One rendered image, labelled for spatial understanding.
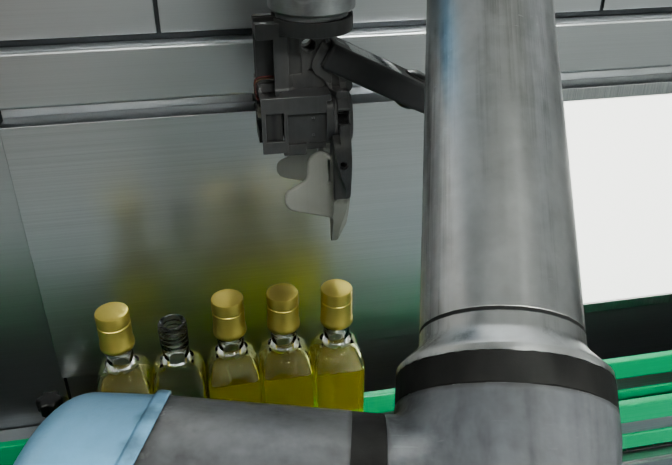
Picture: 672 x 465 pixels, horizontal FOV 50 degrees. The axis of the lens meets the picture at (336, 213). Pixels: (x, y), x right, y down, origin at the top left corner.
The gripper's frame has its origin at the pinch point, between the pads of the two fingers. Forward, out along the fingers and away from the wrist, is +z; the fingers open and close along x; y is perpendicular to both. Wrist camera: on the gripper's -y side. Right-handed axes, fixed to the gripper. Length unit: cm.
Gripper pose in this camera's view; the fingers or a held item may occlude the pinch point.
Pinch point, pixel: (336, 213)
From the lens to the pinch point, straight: 71.7
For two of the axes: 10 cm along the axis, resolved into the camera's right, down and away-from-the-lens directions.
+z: 0.0, 8.7, 5.0
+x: 1.8, 4.9, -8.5
